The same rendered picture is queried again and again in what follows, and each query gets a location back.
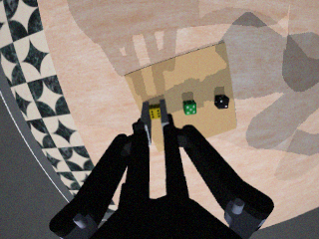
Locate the yellow die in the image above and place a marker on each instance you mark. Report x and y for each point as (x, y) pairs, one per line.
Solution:
(155, 111)

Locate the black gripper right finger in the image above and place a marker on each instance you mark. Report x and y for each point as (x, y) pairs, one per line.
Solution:
(247, 208)

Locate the tan square mat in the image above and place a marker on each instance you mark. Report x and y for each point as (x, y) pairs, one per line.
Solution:
(199, 75)

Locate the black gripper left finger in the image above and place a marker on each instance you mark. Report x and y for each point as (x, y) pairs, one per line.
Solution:
(96, 193)

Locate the black die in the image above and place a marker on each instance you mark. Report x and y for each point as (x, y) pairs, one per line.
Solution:
(221, 101)

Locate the green die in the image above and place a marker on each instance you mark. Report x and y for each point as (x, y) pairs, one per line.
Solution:
(189, 107)

